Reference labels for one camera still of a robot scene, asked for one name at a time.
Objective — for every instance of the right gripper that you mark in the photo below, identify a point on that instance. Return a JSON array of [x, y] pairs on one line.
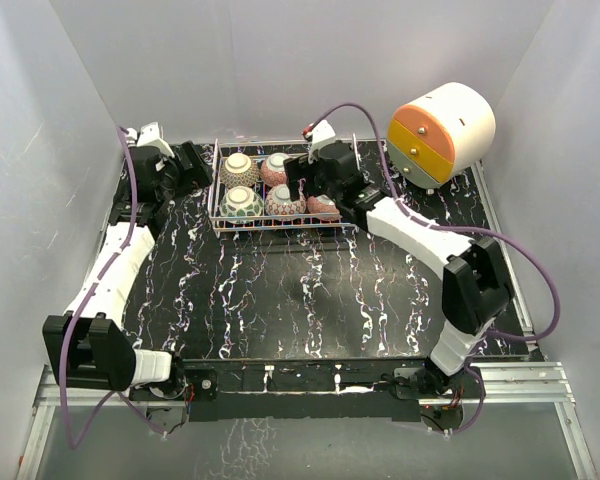
[[301, 168]]

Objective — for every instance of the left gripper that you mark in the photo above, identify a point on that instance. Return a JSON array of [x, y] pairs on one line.
[[199, 172]]

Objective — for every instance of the red lattice blue-inside bowl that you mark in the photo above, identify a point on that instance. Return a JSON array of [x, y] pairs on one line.
[[279, 205]]

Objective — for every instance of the red dotted pink bowl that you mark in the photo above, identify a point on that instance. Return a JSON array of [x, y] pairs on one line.
[[323, 208]]

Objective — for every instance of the white wire dish rack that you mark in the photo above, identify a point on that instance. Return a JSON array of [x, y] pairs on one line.
[[258, 153]]

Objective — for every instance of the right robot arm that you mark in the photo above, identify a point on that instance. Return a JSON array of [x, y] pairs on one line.
[[476, 285]]

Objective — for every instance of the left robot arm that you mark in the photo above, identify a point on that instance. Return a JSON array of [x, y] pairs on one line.
[[85, 344]]

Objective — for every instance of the pink floral bowl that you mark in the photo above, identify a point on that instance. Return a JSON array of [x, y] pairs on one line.
[[272, 170]]

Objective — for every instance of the beige patterned bowl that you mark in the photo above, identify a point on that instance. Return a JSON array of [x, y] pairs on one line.
[[239, 169]]

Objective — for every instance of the green leaf bowl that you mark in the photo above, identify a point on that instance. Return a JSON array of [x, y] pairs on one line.
[[241, 205]]

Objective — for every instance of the round drawer cabinet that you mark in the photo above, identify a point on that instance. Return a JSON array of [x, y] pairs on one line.
[[441, 133]]

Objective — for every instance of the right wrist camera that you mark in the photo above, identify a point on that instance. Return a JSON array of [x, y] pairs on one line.
[[319, 134]]

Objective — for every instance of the black base frame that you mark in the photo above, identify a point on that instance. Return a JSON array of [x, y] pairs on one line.
[[217, 390]]

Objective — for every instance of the aluminium rail frame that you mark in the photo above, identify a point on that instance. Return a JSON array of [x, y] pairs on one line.
[[299, 342]]

